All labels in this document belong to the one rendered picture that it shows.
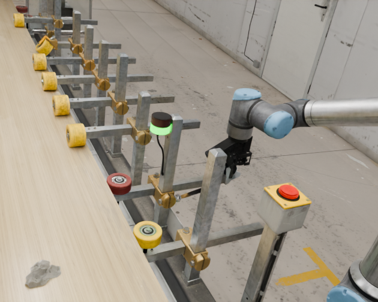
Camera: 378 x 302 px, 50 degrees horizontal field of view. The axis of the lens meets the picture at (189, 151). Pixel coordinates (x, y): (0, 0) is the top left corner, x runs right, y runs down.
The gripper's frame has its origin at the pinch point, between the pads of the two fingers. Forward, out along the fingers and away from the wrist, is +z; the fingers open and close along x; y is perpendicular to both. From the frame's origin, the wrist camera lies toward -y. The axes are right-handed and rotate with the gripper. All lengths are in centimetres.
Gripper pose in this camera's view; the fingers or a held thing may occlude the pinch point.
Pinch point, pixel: (224, 181)
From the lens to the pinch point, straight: 155.4
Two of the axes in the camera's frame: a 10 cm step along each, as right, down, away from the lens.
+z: -1.3, 8.5, 5.1
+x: -4.4, -5.1, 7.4
